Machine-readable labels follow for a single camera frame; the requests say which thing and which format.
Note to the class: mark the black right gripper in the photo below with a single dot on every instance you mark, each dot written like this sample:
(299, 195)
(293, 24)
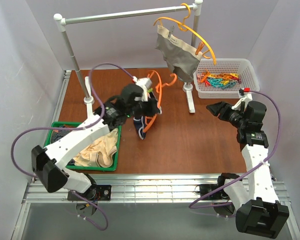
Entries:
(224, 113)

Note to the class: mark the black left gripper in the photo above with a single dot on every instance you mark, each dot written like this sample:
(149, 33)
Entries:
(148, 107)

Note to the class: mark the orange plastic hanger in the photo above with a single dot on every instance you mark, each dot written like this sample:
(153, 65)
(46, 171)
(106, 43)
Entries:
(149, 121)

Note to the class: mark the navy blue underwear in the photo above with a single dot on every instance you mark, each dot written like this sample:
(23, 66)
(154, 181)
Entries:
(140, 124)

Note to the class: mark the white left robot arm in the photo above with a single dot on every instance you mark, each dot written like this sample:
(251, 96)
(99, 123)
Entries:
(49, 163)

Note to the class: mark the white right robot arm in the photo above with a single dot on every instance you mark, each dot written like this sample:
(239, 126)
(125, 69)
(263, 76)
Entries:
(258, 210)

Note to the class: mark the beige underwear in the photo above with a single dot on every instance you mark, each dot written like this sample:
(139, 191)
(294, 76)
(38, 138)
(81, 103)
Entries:
(99, 153)

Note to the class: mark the grey hanging underwear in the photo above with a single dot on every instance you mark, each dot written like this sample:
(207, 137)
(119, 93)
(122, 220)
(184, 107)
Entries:
(181, 58)

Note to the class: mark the yellow plastic hanger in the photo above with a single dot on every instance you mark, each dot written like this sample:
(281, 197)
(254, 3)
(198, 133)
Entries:
(203, 47)

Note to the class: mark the teal clothespin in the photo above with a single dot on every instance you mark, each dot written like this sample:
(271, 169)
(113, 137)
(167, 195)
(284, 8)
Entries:
(216, 82)

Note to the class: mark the white plastic basket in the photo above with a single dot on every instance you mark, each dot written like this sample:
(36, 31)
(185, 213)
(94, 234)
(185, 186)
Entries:
(237, 73)

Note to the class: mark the green plastic tray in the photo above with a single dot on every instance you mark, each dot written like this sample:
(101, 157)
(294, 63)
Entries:
(56, 135)

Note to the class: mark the white clothes rack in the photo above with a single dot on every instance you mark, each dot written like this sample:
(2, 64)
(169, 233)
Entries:
(62, 22)

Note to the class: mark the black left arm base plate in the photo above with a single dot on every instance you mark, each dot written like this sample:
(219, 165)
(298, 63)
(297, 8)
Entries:
(98, 193)

